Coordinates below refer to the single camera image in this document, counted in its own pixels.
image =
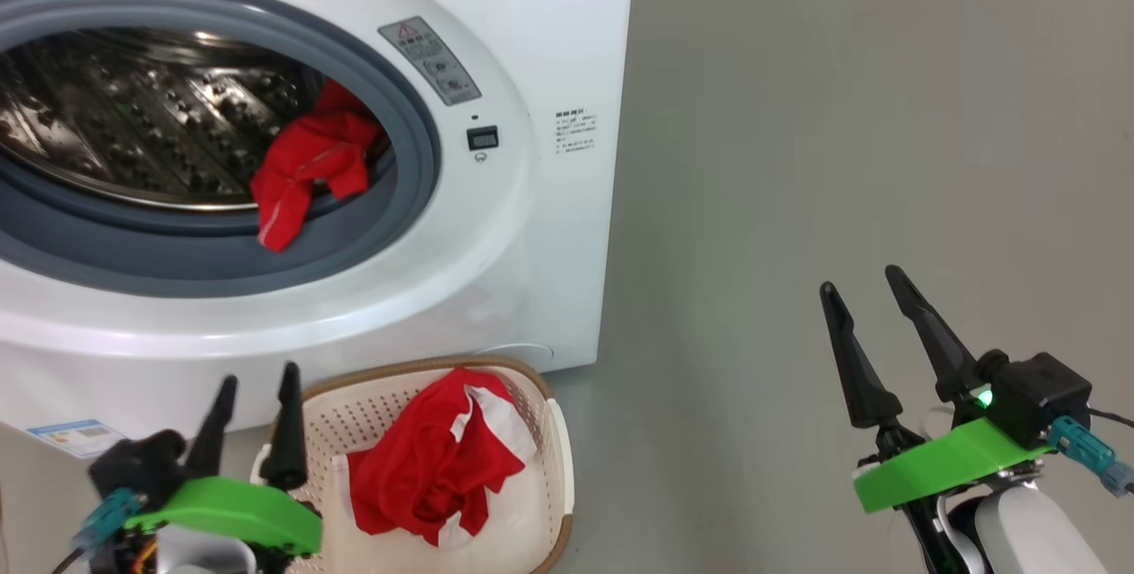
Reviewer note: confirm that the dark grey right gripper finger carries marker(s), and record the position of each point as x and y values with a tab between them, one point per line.
859	370
939	344

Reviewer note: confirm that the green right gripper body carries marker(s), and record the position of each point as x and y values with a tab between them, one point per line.
948	463

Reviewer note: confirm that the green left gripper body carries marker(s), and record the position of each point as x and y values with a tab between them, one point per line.
230	512

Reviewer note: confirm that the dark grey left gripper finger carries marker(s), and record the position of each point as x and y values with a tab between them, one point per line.
288	441
215	432

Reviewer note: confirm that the red and white garment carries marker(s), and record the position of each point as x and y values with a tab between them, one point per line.
416	468

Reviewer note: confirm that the red garment with white stitching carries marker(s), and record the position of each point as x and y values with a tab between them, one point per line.
310	158

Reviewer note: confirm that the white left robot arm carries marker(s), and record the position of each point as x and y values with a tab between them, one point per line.
190	556

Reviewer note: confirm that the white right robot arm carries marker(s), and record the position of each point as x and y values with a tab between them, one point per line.
1036	539

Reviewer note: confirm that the grey rubber door gasket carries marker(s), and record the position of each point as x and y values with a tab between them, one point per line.
177	255

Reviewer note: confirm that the cream perforated laundry basket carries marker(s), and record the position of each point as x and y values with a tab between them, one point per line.
549	468

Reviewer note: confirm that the white washing machine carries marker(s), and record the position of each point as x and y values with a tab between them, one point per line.
549	25

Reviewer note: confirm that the blue energy label sticker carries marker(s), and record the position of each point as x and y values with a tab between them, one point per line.
75	437

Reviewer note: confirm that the steel perforated drum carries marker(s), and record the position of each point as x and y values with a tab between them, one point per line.
133	113

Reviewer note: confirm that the grey warning sticker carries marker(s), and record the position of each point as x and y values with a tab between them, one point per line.
430	60

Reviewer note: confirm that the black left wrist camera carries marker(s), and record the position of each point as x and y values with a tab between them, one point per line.
133	463

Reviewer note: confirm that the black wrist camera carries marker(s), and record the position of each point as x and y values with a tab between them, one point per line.
1036	397
133	463

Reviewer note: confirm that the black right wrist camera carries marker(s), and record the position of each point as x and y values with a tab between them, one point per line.
1036	397

